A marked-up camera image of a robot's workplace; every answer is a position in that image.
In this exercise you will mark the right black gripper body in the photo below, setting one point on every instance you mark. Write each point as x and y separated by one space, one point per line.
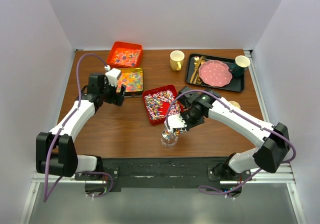
191 119

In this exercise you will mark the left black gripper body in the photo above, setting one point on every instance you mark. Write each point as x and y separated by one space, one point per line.
109 95

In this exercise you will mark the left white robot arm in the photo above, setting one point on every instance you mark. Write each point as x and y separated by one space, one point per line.
55 150

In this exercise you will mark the clear plastic jar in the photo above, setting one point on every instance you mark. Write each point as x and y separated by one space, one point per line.
168 142

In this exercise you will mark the gold tin of gummies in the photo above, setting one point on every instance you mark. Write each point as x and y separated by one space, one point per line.
133 78

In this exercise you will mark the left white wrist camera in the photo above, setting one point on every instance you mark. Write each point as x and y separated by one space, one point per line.
112 75

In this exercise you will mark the silver metal scoop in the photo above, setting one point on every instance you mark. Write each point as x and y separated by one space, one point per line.
167 133

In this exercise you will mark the black serving tray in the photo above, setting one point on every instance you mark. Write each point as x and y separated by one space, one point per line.
236 84

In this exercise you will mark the red tray of lollipops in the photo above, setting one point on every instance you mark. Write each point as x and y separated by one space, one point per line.
158 101

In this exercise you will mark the gold jar lid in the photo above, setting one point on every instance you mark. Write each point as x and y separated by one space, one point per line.
236 104

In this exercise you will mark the yellow mug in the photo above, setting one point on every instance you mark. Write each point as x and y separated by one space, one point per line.
176 60

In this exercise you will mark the orange tray of candies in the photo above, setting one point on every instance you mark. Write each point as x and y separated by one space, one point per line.
125 55

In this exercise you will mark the aluminium frame rail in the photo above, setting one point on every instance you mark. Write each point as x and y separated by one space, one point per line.
285 175

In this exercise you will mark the gold fork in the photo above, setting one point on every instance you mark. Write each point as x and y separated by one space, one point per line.
195 68

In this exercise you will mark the gold knife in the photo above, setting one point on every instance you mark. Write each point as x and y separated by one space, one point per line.
201 60

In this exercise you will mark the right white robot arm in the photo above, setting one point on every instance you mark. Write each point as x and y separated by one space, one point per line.
271 142

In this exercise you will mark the pink dotted plate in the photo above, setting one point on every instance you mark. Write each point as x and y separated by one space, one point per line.
215 73

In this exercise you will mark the dark green mug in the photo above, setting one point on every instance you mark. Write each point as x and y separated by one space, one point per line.
239 66

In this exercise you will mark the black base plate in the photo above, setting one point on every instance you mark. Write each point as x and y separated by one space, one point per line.
169 172

